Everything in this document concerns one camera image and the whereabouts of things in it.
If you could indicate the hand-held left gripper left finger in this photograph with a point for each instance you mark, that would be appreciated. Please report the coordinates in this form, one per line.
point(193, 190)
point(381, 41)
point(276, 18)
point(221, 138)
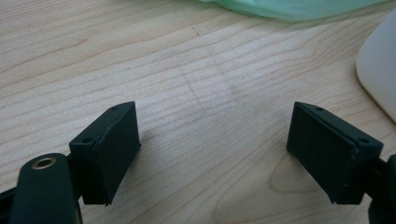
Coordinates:
point(102, 155)

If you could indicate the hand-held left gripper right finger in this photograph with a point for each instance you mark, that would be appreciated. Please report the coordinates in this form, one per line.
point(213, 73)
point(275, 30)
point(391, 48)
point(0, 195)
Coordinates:
point(330, 155)

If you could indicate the white plastic bin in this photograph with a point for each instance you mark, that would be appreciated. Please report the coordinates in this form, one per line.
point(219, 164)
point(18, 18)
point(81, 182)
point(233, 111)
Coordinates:
point(379, 68)

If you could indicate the green plastic bag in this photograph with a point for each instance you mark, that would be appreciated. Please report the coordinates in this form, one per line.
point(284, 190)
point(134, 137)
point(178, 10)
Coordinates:
point(295, 7)

